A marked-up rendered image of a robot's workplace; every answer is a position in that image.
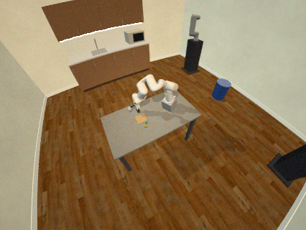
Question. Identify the tan mat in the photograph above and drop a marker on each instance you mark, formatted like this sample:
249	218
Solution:
141	118

